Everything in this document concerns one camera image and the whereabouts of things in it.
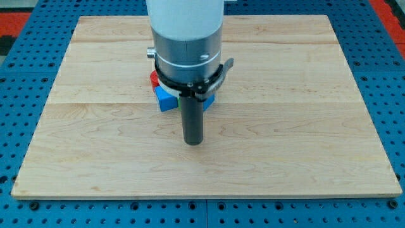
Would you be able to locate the blue cube block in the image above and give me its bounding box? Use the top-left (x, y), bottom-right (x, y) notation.
top-left (154, 86), bottom-right (178, 112)

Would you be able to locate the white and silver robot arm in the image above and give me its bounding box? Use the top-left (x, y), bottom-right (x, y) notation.
top-left (146, 0), bottom-right (224, 90)

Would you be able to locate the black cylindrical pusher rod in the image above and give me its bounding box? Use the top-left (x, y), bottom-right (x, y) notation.
top-left (180, 96), bottom-right (203, 146)

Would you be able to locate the green circle block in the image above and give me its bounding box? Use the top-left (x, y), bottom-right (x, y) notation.
top-left (177, 98), bottom-right (182, 111)

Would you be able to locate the blue block right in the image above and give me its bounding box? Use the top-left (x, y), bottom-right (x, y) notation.
top-left (203, 94), bottom-right (215, 111)

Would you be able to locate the black clamp ring with lever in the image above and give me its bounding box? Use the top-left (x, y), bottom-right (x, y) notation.
top-left (154, 58), bottom-right (235, 103)

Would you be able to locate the red cylinder block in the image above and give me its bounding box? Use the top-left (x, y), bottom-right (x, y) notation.
top-left (149, 70), bottom-right (159, 91)

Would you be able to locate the light wooden board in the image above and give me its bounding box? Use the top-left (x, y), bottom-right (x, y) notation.
top-left (11, 15), bottom-right (402, 200)

